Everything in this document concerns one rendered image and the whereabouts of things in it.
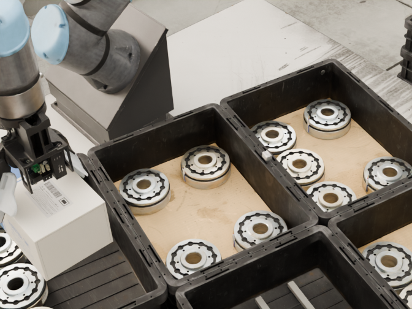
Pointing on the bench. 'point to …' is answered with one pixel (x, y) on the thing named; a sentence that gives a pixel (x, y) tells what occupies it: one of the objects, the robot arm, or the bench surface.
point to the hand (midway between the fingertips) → (40, 197)
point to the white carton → (57, 222)
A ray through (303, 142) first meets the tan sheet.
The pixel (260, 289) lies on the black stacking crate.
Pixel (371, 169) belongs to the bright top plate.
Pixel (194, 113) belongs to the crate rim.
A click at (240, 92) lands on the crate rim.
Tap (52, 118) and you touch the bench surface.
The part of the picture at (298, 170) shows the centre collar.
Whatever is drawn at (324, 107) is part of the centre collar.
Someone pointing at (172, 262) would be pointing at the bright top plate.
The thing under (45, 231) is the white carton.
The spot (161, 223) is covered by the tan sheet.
